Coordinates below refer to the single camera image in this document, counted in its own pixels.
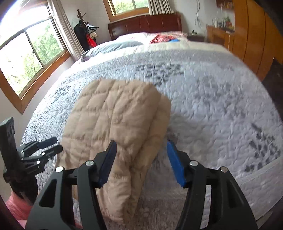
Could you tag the red patterned cloth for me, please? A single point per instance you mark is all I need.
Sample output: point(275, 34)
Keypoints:
point(161, 38)

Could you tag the beige quilted down jacket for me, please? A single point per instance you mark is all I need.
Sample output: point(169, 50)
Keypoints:
point(132, 113)

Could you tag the large wooden side window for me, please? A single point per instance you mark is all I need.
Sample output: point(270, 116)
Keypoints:
point(31, 50)

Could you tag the pink quilted garment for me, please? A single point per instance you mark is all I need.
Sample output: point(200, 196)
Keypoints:
point(19, 208)

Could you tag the dark bedside table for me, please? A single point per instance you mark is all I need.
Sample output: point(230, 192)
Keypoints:
point(195, 37)

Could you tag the wooden desk with items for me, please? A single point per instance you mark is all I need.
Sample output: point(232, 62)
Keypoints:
point(221, 32)

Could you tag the small wooden head window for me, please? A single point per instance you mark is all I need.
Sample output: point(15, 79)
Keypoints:
point(122, 9)

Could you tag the beige side curtain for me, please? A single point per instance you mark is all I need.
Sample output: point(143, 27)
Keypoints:
point(65, 30)

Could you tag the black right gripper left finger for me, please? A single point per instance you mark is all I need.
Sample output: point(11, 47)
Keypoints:
point(53, 208)

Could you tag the grey leaf-pattern quilted bedspread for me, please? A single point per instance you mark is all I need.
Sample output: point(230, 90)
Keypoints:
point(221, 114)

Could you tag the coat rack with clothes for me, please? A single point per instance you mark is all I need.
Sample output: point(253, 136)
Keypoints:
point(85, 32)

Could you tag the orange wooden wardrobe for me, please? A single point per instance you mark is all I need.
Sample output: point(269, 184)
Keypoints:
point(257, 40)

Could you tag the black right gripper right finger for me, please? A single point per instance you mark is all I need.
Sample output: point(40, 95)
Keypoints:
point(229, 208)

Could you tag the dark wooden headboard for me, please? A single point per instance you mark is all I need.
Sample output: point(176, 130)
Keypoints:
point(146, 23)

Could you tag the grey-blue pillow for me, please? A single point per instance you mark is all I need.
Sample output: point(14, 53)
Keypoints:
point(107, 48)

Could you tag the wall shelf with items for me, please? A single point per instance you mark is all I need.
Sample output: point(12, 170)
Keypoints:
point(225, 4)

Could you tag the blue cloth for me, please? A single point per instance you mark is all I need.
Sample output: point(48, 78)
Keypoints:
point(174, 40)

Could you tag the striped head curtain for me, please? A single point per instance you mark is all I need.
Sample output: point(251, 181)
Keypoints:
point(159, 7)

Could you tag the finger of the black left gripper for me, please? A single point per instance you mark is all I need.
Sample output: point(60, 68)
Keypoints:
point(33, 146)
point(47, 153)

